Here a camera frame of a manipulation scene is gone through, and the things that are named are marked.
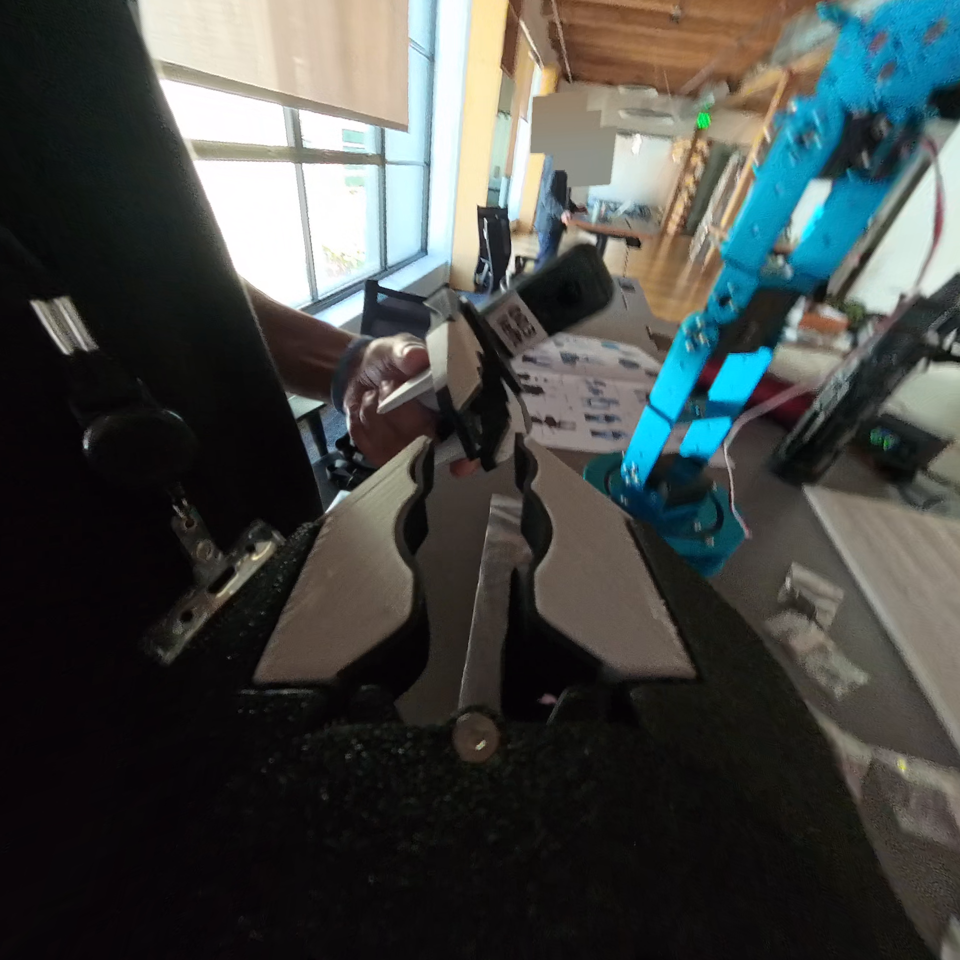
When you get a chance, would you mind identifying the black patterned tumbler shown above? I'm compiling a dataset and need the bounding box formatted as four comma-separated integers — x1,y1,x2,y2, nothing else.
771,291,960,483

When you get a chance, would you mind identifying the large window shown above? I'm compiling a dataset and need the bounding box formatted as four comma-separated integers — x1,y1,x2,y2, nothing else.
159,58,438,310

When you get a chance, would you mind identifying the metal strap buckle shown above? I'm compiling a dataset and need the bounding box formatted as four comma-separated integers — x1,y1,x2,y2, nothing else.
144,516,288,667

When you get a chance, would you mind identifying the beige roller blind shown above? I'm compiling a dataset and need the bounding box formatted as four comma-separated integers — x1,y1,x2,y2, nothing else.
137,0,412,134

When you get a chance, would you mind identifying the printed instruction sheet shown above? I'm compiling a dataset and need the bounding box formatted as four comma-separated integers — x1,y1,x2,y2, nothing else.
512,332,670,453

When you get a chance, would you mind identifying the black power supply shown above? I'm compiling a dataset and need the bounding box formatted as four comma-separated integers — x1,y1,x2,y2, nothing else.
861,414,952,483

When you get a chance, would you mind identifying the black office chair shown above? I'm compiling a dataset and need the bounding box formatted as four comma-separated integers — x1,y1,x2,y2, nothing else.
474,204,516,294
360,279,435,339

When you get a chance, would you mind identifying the wooden standing desk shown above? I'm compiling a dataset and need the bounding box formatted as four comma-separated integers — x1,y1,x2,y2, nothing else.
564,216,663,260

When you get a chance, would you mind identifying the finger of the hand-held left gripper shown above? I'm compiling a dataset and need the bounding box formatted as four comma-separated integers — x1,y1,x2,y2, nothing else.
423,287,487,423

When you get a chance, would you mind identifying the crumpled clear plastic wrap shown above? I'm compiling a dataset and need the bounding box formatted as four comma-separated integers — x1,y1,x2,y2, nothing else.
821,712,960,871

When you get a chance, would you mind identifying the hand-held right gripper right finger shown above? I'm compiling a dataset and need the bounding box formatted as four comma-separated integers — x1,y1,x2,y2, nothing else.
516,438,697,682

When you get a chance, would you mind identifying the person's left forearm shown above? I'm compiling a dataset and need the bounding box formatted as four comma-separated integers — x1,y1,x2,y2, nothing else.
241,279,374,415

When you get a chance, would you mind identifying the person's left hand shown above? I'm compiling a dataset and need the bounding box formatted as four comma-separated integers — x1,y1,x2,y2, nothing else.
341,332,483,479

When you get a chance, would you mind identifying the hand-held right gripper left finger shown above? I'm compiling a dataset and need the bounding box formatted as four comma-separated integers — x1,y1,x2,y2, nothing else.
253,438,438,685

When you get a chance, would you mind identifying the white foam sheet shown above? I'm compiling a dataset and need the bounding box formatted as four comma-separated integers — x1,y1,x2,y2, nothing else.
801,446,960,751

